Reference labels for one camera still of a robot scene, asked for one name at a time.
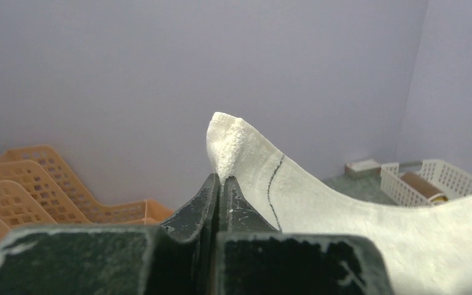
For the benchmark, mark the yellow brown bear towel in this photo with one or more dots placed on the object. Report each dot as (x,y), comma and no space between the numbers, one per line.
(423,187)

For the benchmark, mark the white perforated plastic basket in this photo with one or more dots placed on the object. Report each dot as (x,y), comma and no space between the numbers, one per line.
(452,180)

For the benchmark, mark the orange plastic file organizer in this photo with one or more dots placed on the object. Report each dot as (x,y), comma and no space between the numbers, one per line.
(37,187)

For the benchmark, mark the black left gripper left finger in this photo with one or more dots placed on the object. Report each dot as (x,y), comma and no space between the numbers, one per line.
(167,258)

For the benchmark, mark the white red small box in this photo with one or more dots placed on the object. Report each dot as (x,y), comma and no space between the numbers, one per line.
(362,168)

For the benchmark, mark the white terry towel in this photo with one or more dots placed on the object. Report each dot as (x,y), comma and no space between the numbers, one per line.
(428,250)

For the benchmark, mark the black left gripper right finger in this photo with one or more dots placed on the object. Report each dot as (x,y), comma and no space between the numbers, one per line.
(252,257)

